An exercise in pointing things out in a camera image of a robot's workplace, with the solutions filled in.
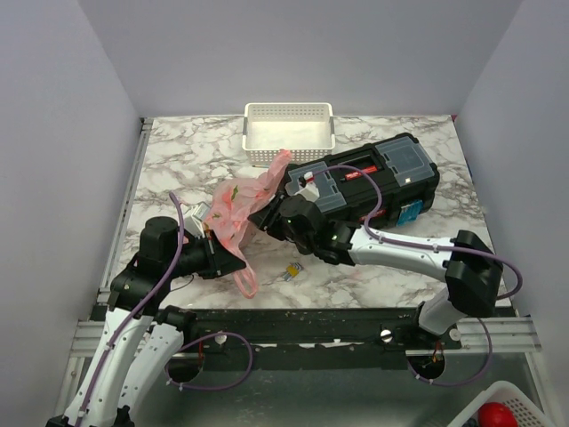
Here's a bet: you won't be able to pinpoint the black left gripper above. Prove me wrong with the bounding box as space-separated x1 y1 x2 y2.
166 229 247 278

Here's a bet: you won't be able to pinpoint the pink plastic bag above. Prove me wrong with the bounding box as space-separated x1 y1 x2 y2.
202 149 293 299

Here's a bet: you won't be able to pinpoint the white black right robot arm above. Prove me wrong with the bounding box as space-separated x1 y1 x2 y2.
248 196 503 349

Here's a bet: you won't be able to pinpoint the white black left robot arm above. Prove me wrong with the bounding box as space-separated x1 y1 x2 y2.
48 216 245 426

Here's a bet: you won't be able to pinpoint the white perforated plastic basket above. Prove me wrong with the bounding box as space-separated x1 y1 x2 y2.
242 102 335 165

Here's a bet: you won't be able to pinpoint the black toolbox clear lids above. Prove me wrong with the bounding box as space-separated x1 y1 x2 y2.
281 133 440 229

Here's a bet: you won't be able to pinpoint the red ball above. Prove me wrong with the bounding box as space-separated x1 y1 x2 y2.
477 402 518 427

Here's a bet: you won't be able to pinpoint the white basket bottom right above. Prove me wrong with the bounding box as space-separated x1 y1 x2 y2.
447 381 555 426

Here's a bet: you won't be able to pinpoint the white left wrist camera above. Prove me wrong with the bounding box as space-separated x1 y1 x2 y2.
184 202 210 238

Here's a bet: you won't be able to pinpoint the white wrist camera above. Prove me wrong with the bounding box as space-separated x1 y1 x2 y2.
296 172 319 203
184 202 210 238

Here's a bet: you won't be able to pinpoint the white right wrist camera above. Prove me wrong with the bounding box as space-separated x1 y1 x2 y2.
296 172 319 203

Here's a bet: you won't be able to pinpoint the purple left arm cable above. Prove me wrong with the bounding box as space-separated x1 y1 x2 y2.
79 191 254 419

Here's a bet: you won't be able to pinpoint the aluminium rail left edge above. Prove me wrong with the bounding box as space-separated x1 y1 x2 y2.
96 117 154 303

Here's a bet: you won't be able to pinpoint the aluminium rail front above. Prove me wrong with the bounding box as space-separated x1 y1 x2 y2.
445 317 541 354

